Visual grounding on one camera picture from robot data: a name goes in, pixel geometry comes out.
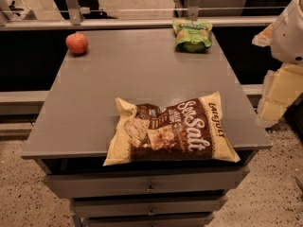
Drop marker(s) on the metal frame rail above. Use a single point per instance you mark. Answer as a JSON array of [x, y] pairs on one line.
[[131, 24]]

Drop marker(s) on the brown sea salt chip bag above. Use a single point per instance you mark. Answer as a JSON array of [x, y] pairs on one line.
[[189, 130]]

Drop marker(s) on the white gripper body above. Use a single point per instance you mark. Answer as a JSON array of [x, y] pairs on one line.
[[289, 37]]

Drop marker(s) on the green rice chip bag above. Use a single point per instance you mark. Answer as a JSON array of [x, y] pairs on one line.
[[193, 36]]

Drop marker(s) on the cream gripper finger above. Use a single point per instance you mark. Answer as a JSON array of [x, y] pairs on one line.
[[264, 38], [280, 89]]

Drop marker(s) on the red apple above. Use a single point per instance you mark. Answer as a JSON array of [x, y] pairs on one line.
[[77, 43]]

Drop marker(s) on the grey drawer cabinet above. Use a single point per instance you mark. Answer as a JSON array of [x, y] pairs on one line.
[[78, 121]]

